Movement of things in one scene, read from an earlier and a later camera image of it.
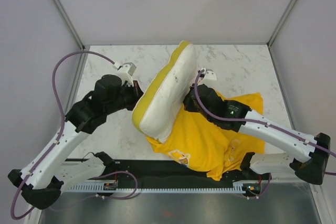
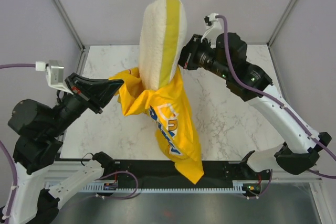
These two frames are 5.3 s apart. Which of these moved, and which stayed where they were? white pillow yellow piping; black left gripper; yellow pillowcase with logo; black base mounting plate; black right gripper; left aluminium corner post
Moved: white pillow yellow piping; black left gripper; yellow pillowcase with logo; black right gripper
Stayed: black base mounting plate; left aluminium corner post
